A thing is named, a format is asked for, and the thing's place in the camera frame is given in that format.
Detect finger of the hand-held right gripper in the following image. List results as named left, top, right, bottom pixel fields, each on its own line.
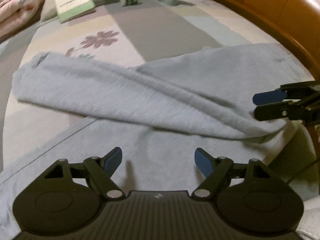
left=253, top=81, right=320, bottom=105
left=254, top=94, right=320, bottom=122

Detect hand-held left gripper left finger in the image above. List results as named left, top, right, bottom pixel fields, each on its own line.
left=44, top=147, right=126, bottom=201

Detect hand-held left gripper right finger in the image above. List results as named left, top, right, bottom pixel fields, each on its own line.
left=191, top=147, right=275, bottom=202

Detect grey sweatpants with white drawstring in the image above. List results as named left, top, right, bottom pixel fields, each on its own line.
left=0, top=42, right=315, bottom=240

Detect wooden bed headboard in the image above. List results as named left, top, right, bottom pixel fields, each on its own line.
left=197, top=0, right=320, bottom=85

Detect bed with patchwork sheet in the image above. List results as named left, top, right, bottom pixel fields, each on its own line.
left=0, top=0, right=320, bottom=198

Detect green and white book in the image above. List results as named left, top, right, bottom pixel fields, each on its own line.
left=53, top=0, right=97, bottom=24

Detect large patchwork pillow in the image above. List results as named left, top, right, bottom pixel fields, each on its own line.
left=40, top=0, right=173, bottom=22

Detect folded pink floral quilt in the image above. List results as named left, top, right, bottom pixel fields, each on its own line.
left=0, top=0, right=52, bottom=39

